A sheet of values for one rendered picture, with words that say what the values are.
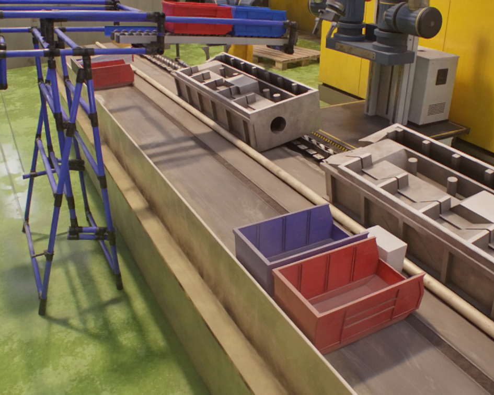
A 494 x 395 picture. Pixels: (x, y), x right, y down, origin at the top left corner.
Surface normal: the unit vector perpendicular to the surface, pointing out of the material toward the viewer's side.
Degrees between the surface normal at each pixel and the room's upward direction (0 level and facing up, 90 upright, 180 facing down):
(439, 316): 0
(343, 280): 88
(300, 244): 88
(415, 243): 100
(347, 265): 88
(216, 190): 0
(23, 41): 90
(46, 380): 0
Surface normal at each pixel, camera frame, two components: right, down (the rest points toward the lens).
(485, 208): -0.15, -0.83
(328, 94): -0.89, 0.22
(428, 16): 0.32, 0.39
